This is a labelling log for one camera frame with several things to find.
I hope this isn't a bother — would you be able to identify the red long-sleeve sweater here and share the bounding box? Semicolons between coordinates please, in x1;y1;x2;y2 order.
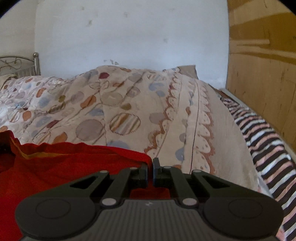
0;129;172;241

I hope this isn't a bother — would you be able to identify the patterned white quilt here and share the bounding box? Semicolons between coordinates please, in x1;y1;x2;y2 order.
1;66;263;192

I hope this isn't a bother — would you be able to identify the striped bed sheet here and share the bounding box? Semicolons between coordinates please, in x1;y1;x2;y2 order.
217;90;295;240

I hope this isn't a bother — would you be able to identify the metal bed headboard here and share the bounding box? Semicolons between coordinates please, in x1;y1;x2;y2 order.
0;52;41;78

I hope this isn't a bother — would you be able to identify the plywood wardrobe panel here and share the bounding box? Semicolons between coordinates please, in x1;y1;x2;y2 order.
226;0;295;148

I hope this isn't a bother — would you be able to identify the grey frilled pillow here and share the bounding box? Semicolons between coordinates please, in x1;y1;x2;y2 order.
0;74;18;90

